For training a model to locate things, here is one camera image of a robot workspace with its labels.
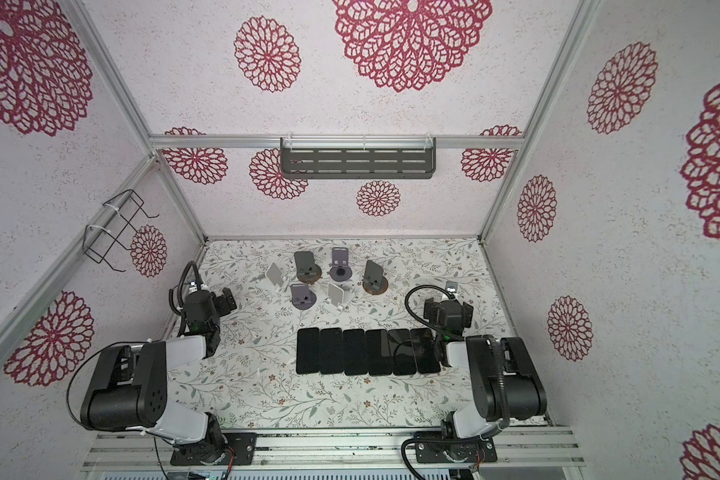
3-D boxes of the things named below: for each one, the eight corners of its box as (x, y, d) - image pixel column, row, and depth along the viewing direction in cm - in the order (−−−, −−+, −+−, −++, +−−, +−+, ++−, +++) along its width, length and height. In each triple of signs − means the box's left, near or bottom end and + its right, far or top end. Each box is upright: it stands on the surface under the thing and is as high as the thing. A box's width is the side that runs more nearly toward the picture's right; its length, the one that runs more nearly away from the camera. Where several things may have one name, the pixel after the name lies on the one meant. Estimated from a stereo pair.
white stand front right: (326, 305, 103) (323, 289, 96) (334, 294, 106) (333, 278, 99) (341, 313, 101) (339, 298, 94) (349, 302, 104) (348, 286, 97)
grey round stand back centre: (332, 281, 110) (330, 263, 102) (333, 265, 115) (331, 247, 107) (352, 281, 110) (351, 263, 102) (352, 265, 115) (352, 247, 107)
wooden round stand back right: (361, 288, 108) (362, 265, 98) (368, 281, 110) (369, 258, 100) (378, 299, 105) (380, 276, 95) (384, 292, 107) (387, 269, 97)
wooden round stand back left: (298, 283, 109) (293, 262, 100) (300, 273, 112) (295, 251, 103) (320, 283, 109) (317, 262, 100) (321, 273, 112) (318, 251, 103)
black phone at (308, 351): (296, 374, 88) (295, 371, 86) (298, 332, 97) (297, 328, 95) (319, 372, 88) (318, 369, 86) (319, 330, 97) (318, 327, 95)
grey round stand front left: (290, 309, 102) (287, 301, 98) (293, 292, 107) (291, 283, 103) (315, 309, 102) (313, 301, 98) (317, 292, 107) (315, 283, 103)
